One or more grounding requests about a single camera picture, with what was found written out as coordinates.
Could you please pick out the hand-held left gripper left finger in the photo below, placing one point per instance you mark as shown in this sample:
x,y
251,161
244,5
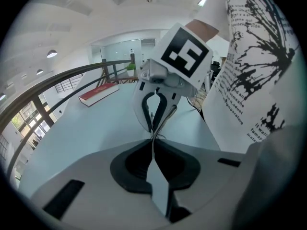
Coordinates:
x,y
96,188

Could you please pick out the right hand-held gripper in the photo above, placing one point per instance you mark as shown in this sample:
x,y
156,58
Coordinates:
x,y
187,54

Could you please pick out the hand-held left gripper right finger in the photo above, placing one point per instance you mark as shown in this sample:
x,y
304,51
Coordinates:
x,y
206,188

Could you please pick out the thin metal frame glasses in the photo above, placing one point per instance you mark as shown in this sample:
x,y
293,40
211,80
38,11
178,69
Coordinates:
x,y
152,148

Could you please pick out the person's right forearm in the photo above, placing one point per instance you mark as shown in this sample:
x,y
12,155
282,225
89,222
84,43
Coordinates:
x,y
202,30

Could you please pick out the green plant in white pot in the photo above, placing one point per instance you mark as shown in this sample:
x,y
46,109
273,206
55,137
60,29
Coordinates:
x,y
130,68

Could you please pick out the red hardcover book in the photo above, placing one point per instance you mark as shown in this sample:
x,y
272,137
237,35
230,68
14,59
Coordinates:
x,y
98,94

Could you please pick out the black office chair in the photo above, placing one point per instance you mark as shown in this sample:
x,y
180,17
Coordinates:
x,y
216,66

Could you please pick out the large grid window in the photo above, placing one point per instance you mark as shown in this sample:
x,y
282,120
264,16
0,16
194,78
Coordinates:
x,y
30,123

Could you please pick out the white shirt with black print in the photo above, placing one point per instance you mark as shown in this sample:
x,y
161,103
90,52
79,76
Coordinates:
x,y
254,80

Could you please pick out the round pendant ceiling lamp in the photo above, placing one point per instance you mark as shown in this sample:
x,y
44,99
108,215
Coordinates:
x,y
39,72
52,53

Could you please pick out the dark curved metal railing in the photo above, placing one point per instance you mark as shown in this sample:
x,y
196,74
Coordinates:
x,y
36,86

